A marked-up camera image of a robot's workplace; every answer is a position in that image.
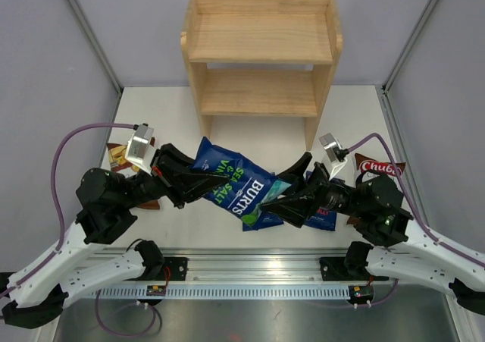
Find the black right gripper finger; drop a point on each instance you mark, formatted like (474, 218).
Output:
(291, 209)
(295, 173)

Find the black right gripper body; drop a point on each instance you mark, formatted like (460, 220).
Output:
(322, 196)

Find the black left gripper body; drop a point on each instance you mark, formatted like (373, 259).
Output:
(161, 169)

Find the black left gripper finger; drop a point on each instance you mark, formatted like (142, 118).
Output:
(175, 154)
(190, 187)

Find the blue Burts spicy chilli bag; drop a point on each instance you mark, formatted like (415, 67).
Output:
(266, 220)

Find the blue Burts sea salt bag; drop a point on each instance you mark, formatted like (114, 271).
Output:
(249, 185)

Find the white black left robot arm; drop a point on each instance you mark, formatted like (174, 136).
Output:
(40, 292)

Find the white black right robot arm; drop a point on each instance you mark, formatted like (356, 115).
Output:
(394, 244)

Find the brown Chuba cassava chips bag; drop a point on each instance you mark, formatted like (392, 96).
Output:
(119, 164)

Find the wooden two-tier shelf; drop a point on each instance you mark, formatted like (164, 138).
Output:
(261, 58)

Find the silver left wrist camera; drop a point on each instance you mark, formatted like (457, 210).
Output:
(139, 145)

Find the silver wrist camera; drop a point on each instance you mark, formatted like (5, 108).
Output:
(139, 145)
(334, 159)

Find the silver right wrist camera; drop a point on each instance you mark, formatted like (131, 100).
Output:
(334, 159)

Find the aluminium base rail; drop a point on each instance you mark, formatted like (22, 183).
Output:
(300, 276)

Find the grey aluminium frame post right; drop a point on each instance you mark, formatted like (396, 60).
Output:
(410, 43)

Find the grey aluminium frame post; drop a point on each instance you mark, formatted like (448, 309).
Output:
(410, 43)
(87, 30)

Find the grey aluminium frame post left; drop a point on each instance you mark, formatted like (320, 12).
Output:
(87, 30)

